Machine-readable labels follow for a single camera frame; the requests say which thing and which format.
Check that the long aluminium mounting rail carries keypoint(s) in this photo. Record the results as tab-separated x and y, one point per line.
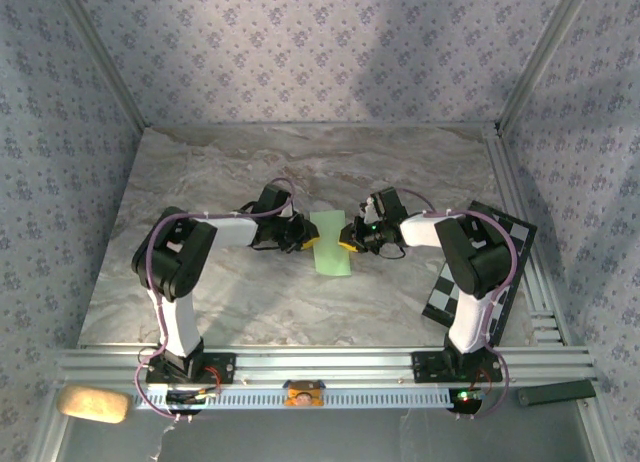
325	364

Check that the black white checkerboard panel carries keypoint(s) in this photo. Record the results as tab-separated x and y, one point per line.
520	234

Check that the orange cartoon figure toy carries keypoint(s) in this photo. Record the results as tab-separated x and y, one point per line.
303	397

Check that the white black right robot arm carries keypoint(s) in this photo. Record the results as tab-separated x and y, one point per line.
470	327

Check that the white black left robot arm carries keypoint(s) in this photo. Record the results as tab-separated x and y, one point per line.
180	327

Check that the flat black bar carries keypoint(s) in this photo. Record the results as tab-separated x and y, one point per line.
555	394

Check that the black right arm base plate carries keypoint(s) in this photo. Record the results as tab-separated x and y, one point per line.
425	367

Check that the light green paper sheet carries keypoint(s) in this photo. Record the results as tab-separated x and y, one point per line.
330	247

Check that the aluminium side rail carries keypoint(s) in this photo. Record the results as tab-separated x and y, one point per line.
505	182

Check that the slanted aluminium frame post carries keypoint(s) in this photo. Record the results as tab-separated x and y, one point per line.
545	57
100	57

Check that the beige sponge block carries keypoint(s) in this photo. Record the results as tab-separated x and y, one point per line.
92	404

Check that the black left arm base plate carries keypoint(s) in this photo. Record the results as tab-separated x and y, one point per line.
220	369

